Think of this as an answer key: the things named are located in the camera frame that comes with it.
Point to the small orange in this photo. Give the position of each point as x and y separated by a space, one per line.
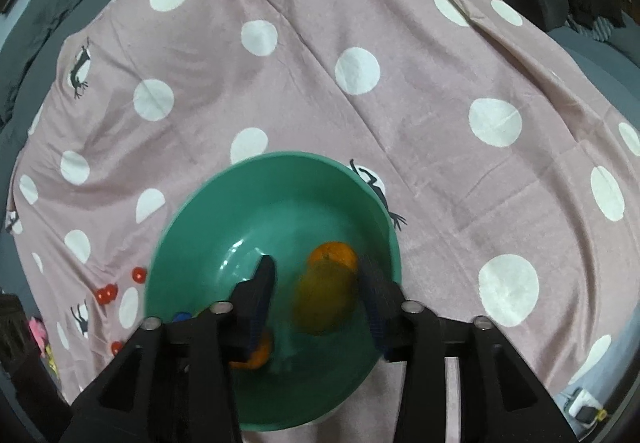
261 355
334 255

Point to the striped cloth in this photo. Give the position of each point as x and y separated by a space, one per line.
603 29

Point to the pink toy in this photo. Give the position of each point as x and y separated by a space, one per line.
38 329

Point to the red cherry tomato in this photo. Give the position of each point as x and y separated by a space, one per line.
102 296
112 291
116 348
138 274

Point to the large orange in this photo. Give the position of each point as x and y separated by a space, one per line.
322 300

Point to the white small device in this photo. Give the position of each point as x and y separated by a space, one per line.
583 405

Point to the green plastic bowl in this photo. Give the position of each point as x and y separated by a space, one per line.
280 203

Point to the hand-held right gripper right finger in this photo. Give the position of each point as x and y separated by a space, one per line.
376 308

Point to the blue small object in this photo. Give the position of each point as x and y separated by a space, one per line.
181 317

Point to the dark woven basket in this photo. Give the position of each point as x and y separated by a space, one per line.
11 330

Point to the pink polka dot blanket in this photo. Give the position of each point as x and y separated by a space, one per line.
310 93

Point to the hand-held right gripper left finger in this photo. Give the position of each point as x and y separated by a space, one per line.
260 305

